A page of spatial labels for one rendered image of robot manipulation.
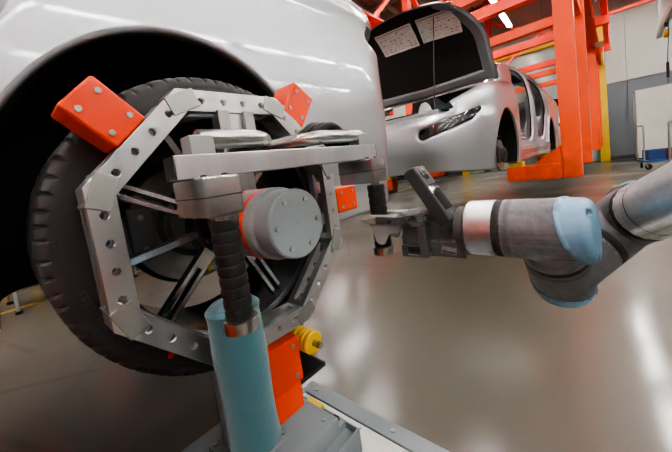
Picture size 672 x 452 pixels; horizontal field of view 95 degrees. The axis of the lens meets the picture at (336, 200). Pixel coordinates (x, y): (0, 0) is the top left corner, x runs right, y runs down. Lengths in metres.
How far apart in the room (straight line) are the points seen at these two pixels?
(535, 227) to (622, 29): 13.29
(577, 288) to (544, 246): 0.12
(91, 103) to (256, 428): 0.57
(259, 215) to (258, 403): 0.31
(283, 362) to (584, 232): 0.62
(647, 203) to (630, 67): 13.00
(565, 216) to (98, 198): 0.66
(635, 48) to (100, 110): 13.52
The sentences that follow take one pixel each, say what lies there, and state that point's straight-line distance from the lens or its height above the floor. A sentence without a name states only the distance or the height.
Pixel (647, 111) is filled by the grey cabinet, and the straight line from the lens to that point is 11.82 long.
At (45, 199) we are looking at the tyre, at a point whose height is 0.95.
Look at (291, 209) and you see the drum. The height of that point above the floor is 0.88.
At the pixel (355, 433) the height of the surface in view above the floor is 0.17.
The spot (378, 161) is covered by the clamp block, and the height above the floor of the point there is 0.94.
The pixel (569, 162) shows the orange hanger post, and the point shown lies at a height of 0.68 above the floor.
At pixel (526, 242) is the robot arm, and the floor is 0.80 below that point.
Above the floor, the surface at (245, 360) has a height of 0.66.
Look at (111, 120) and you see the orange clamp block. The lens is 0.60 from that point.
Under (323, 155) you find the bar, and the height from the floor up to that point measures 0.96.
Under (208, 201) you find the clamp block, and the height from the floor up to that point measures 0.92.
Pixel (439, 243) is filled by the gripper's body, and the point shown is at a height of 0.78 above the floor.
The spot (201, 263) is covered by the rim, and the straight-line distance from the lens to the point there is 0.75.
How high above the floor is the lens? 0.94
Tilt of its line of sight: 6 degrees down
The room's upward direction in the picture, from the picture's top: 8 degrees counter-clockwise
